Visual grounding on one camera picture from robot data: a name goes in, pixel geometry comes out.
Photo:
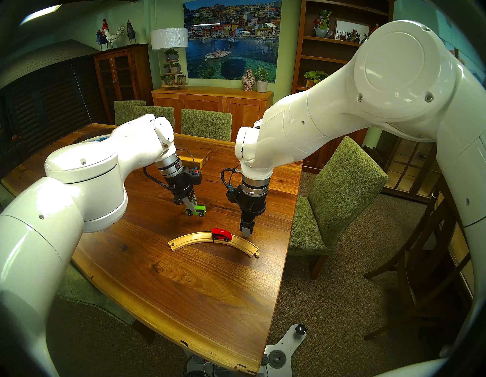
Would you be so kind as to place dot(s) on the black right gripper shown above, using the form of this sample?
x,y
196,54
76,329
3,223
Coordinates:
x,y
252,207

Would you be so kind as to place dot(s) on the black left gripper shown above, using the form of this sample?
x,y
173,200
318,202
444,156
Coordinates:
x,y
183,186

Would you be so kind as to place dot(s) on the green toy train car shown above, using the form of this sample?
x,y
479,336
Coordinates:
x,y
197,211

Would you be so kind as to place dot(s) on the curved wooden train track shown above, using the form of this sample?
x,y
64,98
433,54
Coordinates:
x,y
191,238
245,246

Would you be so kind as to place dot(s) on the red toy train car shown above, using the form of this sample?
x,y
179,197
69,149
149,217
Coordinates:
x,y
221,234

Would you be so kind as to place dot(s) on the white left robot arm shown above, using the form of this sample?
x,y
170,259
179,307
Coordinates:
x,y
76,190

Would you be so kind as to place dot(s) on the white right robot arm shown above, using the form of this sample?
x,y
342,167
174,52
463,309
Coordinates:
x,y
398,76

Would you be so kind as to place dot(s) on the flat wooden box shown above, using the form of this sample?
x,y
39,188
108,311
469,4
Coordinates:
x,y
203,157

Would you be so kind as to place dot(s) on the green upholstered dining chair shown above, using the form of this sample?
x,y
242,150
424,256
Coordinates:
x,y
152,110
87,292
207,125
125,110
341,190

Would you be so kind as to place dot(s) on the light wooden sideboard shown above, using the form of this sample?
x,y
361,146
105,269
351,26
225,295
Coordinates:
x,y
212,104

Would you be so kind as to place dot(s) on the round tray with blue inlay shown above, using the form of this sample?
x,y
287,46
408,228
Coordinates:
x,y
99,138

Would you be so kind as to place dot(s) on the black knob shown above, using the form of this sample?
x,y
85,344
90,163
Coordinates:
x,y
301,329

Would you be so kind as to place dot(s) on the tiered wooden plant stand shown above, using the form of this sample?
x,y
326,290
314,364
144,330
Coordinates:
x,y
174,86

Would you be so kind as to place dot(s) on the patterned ceramic vase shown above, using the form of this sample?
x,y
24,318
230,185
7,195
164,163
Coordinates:
x,y
248,80

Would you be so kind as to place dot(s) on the dark glass-door cabinet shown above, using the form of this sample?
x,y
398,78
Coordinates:
x,y
136,76

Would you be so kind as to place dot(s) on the plant in white pot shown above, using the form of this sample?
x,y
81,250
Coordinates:
x,y
262,85

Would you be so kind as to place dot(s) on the small potted green plant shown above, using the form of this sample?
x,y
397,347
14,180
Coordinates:
x,y
171,54

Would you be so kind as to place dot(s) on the succulents in wooden planter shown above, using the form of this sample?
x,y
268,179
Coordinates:
x,y
314,76

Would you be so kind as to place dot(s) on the dark wooden chair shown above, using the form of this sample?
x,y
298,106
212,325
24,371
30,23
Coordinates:
x,y
408,273

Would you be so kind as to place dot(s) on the white lamp shade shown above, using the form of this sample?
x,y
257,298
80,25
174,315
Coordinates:
x,y
169,38

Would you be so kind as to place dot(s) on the dark sideboard with glass doors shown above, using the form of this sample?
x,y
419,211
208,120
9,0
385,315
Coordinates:
x,y
410,167

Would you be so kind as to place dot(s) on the dark slatted window blinds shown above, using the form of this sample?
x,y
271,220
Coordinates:
x,y
49,99

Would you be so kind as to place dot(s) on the dark rooster figurine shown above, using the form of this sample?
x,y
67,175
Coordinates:
x,y
131,33

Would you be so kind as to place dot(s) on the white rooster figurine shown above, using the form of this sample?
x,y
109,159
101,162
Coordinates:
x,y
114,37

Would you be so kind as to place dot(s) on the tall wooden bookshelf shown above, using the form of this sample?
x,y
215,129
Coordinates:
x,y
303,49

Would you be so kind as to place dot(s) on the blue and red rooster figurine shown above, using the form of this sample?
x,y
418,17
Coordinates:
x,y
102,38

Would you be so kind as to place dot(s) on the green frog figurine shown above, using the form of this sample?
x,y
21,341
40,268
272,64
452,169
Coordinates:
x,y
322,24

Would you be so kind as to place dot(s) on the framed text sign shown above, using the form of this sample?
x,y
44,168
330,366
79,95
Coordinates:
x,y
347,27

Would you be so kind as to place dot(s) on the ceiling light panel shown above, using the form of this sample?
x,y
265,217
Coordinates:
x,y
40,14

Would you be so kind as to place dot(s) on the abstract landscape painting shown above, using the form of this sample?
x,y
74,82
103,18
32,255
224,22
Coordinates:
x,y
472,70

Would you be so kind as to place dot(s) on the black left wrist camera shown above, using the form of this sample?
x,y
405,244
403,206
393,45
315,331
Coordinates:
x,y
196,178

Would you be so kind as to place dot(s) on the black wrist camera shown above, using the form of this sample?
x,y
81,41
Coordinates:
x,y
231,197
196,178

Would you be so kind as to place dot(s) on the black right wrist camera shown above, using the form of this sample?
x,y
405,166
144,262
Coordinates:
x,y
231,197

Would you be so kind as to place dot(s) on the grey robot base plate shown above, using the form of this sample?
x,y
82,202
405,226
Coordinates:
x,y
283,347

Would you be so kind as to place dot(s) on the harbour town wall picture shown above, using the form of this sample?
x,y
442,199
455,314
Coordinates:
x,y
231,41

